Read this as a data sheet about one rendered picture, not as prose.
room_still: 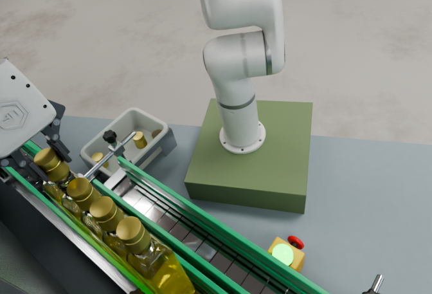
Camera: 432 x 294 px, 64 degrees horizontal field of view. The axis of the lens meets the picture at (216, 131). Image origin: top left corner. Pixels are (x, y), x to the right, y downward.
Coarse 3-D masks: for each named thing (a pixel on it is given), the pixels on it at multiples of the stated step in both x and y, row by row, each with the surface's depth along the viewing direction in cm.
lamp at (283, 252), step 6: (276, 246) 72; (282, 246) 72; (288, 246) 72; (276, 252) 71; (282, 252) 71; (288, 252) 71; (276, 258) 71; (282, 258) 71; (288, 258) 71; (288, 264) 71
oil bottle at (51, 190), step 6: (42, 186) 62; (48, 186) 61; (54, 186) 61; (48, 192) 61; (54, 192) 60; (60, 192) 61; (54, 198) 61; (60, 198) 61; (60, 204) 62; (66, 210) 64; (72, 216) 65
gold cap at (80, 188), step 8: (72, 184) 51; (80, 184) 51; (88, 184) 51; (72, 192) 50; (80, 192) 50; (88, 192) 51; (96, 192) 53; (80, 200) 51; (88, 200) 52; (80, 208) 53; (88, 208) 53
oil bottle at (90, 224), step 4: (100, 196) 59; (120, 208) 58; (84, 212) 56; (80, 216) 57; (84, 216) 56; (88, 216) 55; (80, 220) 57; (84, 220) 56; (88, 220) 55; (92, 220) 55; (84, 224) 57; (88, 224) 55; (92, 224) 55; (96, 224) 55; (88, 228) 57; (92, 228) 55; (96, 228) 55; (100, 228) 55; (92, 232) 57; (96, 232) 55; (100, 232) 55; (96, 236) 56; (100, 236) 56; (100, 240) 57; (104, 244) 59; (108, 248) 59
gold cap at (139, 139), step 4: (136, 132) 105; (140, 132) 105; (136, 136) 104; (140, 136) 104; (144, 136) 106; (136, 140) 103; (140, 140) 104; (144, 140) 105; (136, 144) 105; (140, 144) 105; (144, 144) 106; (140, 148) 106
